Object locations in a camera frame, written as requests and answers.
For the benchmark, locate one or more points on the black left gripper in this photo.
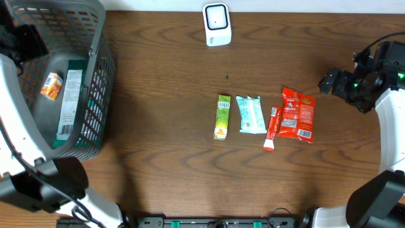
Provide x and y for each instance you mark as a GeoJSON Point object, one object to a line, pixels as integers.
{"type": "Point", "coordinates": [35, 45]}

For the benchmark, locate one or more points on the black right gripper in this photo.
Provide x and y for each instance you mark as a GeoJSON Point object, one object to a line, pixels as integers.
{"type": "Point", "coordinates": [343, 78]}

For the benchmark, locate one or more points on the orange juice carton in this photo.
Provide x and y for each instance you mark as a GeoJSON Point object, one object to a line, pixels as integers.
{"type": "Point", "coordinates": [52, 86]}

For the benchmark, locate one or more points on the green white snack bag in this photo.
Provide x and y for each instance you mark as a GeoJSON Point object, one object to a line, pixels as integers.
{"type": "Point", "coordinates": [74, 79]}

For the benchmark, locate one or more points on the red snack bag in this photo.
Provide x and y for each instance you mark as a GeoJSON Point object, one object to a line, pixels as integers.
{"type": "Point", "coordinates": [297, 115]}

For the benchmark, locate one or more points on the light green tissue pack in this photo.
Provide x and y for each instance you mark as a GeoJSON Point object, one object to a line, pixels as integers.
{"type": "Point", "coordinates": [251, 115]}

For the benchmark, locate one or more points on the green juice carton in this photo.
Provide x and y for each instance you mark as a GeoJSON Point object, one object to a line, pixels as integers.
{"type": "Point", "coordinates": [222, 115]}

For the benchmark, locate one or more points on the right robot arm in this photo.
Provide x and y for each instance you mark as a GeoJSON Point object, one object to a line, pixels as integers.
{"type": "Point", "coordinates": [376, 203]}

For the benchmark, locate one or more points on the white barcode scanner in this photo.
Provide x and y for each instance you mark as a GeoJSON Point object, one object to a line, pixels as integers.
{"type": "Point", "coordinates": [217, 24]}

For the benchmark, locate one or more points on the grey plastic laundry basket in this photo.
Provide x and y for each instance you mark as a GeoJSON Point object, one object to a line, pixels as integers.
{"type": "Point", "coordinates": [71, 30]}

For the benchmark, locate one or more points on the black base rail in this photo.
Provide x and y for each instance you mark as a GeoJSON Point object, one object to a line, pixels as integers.
{"type": "Point", "coordinates": [275, 221]}

